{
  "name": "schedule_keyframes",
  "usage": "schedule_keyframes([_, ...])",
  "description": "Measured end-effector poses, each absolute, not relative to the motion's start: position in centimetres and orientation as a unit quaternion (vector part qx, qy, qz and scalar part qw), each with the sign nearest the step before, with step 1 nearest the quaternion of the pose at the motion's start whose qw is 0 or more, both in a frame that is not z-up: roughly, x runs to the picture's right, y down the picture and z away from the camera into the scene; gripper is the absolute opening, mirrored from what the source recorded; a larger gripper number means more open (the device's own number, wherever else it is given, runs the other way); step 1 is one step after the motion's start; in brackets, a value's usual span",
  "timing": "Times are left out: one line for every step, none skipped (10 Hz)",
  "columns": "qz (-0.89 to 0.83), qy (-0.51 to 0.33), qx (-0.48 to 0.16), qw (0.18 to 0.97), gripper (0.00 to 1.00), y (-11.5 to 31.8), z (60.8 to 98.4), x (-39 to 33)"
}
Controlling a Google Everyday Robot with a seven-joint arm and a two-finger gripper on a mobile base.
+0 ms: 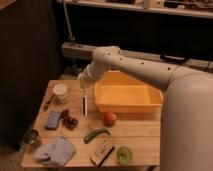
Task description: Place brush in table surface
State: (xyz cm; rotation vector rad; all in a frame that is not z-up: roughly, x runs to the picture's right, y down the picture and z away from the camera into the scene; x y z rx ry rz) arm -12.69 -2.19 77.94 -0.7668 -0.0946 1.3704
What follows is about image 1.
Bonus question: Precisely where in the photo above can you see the green pepper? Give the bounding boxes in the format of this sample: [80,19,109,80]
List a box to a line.
[83,128,110,144]

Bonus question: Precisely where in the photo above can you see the blue sponge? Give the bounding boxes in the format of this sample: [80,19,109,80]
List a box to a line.
[45,111,61,130]

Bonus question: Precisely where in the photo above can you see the wooden table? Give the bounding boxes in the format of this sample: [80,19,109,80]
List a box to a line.
[21,79,164,168]

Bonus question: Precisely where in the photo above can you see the blue folded cloth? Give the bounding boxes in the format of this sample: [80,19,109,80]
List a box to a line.
[34,136,76,166]

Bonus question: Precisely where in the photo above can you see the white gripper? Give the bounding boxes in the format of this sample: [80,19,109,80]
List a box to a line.
[78,63,102,89]

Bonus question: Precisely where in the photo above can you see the dark grape bunch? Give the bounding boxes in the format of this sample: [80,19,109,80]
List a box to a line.
[61,109,78,130]

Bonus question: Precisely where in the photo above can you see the grey shelf rail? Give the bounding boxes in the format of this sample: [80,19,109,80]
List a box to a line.
[61,42,213,73]

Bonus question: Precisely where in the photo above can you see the yellow plastic bin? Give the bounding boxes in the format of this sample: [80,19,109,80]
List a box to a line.
[94,70,163,113]

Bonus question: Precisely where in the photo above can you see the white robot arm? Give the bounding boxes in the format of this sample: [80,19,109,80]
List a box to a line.
[78,46,213,171]

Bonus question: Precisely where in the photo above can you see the green plastic cup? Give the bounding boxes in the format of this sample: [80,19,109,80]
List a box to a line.
[116,146,133,164]

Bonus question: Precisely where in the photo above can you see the metal cup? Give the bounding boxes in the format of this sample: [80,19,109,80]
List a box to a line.
[24,129,41,147]

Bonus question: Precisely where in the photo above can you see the orange fruit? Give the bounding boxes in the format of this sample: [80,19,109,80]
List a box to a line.
[103,113,117,127]

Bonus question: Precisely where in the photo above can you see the white cup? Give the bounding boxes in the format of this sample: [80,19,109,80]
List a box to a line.
[53,83,68,102]

